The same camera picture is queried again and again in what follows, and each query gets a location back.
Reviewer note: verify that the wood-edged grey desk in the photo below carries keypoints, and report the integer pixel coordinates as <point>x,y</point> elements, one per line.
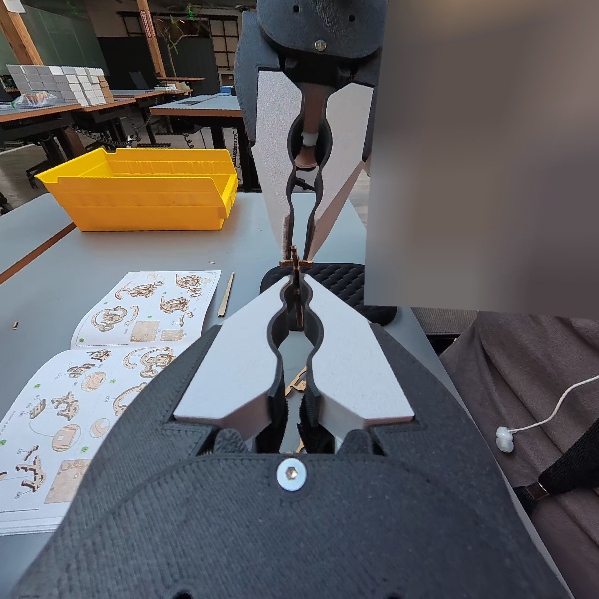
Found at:
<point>28,112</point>
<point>206,105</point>

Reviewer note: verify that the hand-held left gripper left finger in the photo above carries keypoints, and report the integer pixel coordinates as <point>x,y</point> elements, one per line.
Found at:
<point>234,365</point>

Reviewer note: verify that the assembly instruction booklet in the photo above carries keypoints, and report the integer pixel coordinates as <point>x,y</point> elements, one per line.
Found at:
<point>47,421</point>

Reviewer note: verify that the clear plastic bag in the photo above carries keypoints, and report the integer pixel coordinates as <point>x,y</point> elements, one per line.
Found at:
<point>35,99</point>

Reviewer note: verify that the yellow plastic bin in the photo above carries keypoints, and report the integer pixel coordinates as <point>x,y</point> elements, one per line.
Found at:
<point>140,201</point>

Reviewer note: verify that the wooden model part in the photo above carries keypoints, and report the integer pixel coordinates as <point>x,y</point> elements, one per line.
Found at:
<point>297,304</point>

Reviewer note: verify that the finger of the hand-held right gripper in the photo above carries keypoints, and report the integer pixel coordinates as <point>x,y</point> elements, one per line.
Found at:
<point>274,140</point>
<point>348,140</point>

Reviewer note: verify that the bare potted tree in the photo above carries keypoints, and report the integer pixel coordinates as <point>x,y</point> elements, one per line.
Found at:
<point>175,42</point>

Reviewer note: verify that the person's grey clothing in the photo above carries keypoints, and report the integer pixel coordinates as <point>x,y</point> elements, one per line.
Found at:
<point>514,355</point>

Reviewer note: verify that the stack of grey white boxes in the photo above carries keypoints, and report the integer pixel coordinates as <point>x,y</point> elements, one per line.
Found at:
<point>70,84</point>

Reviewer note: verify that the thin wooden stick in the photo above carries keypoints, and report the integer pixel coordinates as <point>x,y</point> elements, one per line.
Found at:
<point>227,294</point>

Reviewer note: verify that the person's right hand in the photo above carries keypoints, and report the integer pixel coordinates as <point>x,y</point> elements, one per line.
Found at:
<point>312,110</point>

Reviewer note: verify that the small wooden crossbar part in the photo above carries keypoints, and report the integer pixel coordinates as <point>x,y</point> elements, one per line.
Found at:
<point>284,264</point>

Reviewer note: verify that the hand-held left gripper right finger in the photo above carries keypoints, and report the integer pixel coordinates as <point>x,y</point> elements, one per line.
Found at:
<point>355,369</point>

